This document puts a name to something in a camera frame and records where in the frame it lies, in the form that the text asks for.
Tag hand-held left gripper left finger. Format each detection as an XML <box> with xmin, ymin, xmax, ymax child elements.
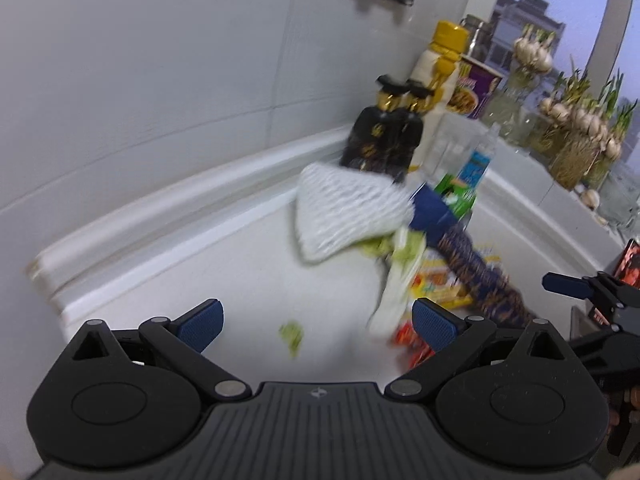
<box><xmin>60</xmin><ymin>299</ymin><xmax>252</xmax><ymax>402</ymax></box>

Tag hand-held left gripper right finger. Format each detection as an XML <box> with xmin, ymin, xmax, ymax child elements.
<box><xmin>390</xmin><ymin>298</ymin><xmax>573</xmax><ymax>402</ymax></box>

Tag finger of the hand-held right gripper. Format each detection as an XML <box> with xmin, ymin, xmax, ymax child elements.
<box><xmin>569</xmin><ymin>327</ymin><xmax>640</xmax><ymax>366</ymax></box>
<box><xmin>542</xmin><ymin>271</ymin><xmax>640</xmax><ymax>311</ymax></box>

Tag yellow food box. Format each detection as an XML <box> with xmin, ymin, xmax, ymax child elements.
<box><xmin>407</xmin><ymin>245</ymin><xmax>503</xmax><ymax>311</ymax></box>

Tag dark red snack packet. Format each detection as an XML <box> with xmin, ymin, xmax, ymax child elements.
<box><xmin>612</xmin><ymin>239</ymin><xmax>640</xmax><ymax>288</ymax></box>

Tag dark blue noodle bag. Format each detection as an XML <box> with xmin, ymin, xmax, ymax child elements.
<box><xmin>407</xmin><ymin>182</ymin><xmax>538</xmax><ymax>333</ymax></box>

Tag small red wrapper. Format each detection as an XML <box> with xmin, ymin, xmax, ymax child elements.
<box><xmin>390</xmin><ymin>322</ymin><xmax>436</xmax><ymax>366</ymax></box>

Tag green napa cabbage stalks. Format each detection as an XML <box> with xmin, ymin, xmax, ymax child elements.
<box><xmin>357</xmin><ymin>227</ymin><xmax>428</xmax><ymax>336</ymax></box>

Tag small green cabbage scrap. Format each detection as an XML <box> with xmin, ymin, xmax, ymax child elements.
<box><xmin>279</xmin><ymin>322</ymin><xmax>305</xmax><ymax>358</ymax></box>

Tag glass jar of garlic sprouts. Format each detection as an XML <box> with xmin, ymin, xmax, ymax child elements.
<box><xmin>595</xmin><ymin>100</ymin><xmax>640</xmax><ymax>226</ymax></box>
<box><xmin>537</xmin><ymin>70</ymin><xmax>626</xmax><ymax>191</ymax></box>
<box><xmin>492</xmin><ymin>25</ymin><xmax>556</xmax><ymax>146</ymax></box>

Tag green carton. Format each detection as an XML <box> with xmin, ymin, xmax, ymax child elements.
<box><xmin>434</xmin><ymin>174</ymin><xmax>481</xmax><ymax>221</ymax></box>

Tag white foam fruit net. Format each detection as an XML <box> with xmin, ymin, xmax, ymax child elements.
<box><xmin>290</xmin><ymin>162</ymin><xmax>416</xmax><ymax>265</ymax></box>

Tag water bottle with blue label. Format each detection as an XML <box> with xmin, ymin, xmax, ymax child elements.
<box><xmin>455</xmin><ymin>122</ymin><xmax>501</xmax><ymax>191</ymax></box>

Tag clear plastic container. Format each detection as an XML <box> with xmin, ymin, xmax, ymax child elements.
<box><xmin>425</xmin><ymin>112</ymin><xmax>486</xmax><ymax>181</ymax></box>

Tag black sauce bottle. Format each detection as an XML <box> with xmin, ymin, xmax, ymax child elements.
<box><xmin>340</xmin><ymin>74</ymin><xmax>408</xmax><ymax>173</ymax></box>
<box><xmin>390</xmin><ymin>80</ymin><xmax>436</xmax><ymax>183</ymax></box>

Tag purple instant noodle cup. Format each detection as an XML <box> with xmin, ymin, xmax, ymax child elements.
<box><xmin>447</xmin><ymin>54</ymin><xmax>506</xmax><ymax>121</ymax></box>

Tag metal can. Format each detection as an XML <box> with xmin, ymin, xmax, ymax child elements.
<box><xmin>459</xmin><ymin>14</ymin><xmax>496</xmax><ymax>58</ymax></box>

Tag white bottle with yellow cap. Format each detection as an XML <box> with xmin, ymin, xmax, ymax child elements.
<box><xmin>407</xmin><ymin>20</ymin><xmax>471</xmax><ymax>171</ymax></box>

